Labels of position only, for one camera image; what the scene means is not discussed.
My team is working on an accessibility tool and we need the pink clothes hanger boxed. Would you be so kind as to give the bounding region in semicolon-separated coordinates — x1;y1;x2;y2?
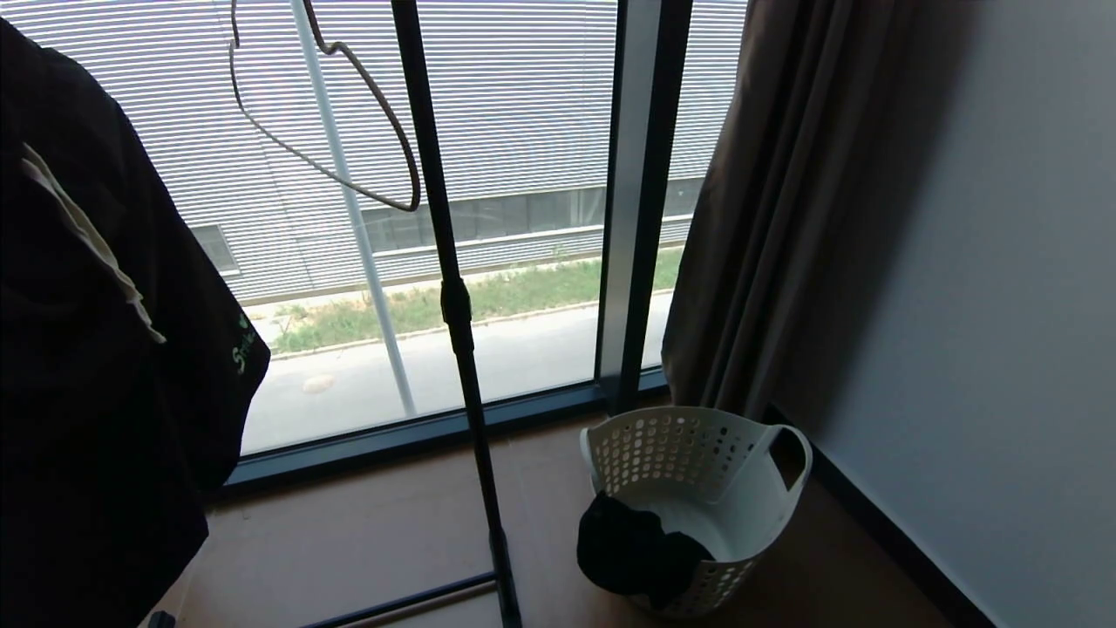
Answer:
228;0;422;213

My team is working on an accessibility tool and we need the brown curtain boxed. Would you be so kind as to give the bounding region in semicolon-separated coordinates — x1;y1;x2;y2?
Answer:
660;0;929;426

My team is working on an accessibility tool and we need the black garment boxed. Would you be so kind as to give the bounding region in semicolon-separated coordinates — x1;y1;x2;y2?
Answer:
575;490;718;611
0;17;271;628

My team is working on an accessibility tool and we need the black clothes rack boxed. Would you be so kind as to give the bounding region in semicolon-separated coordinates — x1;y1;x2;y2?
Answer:
301;0;524;628

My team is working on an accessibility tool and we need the white laundry basket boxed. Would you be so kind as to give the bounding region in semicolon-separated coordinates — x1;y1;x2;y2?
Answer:
578;406;814;620

